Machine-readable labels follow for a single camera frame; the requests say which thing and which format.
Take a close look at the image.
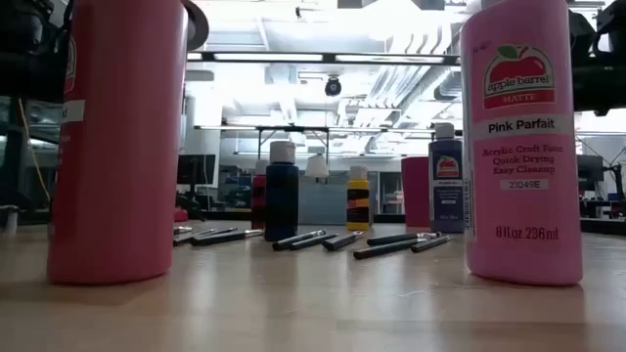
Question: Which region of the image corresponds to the small dark blue paint bottle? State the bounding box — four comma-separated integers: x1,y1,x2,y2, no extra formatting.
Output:
264,140,300,242

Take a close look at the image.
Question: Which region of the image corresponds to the small yellow paint bottle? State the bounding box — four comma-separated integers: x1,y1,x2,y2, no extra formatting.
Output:
346,164,372,233

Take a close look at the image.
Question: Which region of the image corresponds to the small red paint bottle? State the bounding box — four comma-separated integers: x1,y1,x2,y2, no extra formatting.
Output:
250,159,269,231

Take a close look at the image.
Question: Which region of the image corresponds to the large blue paint bottle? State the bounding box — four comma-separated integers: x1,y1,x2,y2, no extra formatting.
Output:
427,122,465,235

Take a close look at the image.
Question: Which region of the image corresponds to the large coral paint bottle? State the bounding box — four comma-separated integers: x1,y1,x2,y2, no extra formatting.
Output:
47,0,190,286

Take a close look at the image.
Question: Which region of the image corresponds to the large pink paint bottle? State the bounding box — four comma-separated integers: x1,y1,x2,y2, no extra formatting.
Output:
459,0,585,287

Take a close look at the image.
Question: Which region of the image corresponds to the white dome-shaped object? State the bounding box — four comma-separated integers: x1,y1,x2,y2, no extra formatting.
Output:
304,154,331,180

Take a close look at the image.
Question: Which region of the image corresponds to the magenta plastic cup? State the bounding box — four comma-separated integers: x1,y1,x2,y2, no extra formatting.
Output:
400,155,431,229

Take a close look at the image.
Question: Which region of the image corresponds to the black computer monitor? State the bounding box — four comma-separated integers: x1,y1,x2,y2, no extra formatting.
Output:
576,154,605,184
176,154,217,187

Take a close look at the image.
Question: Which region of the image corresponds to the black overhead rig beam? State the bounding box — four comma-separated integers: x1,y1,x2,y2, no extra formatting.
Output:
185,50,462,67

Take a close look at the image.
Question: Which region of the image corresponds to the red desk lamp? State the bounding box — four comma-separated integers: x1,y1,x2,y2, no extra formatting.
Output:
173,0,210,224

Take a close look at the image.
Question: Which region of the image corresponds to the yellow extension cable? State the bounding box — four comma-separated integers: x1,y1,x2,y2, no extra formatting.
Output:
17,96,53,202

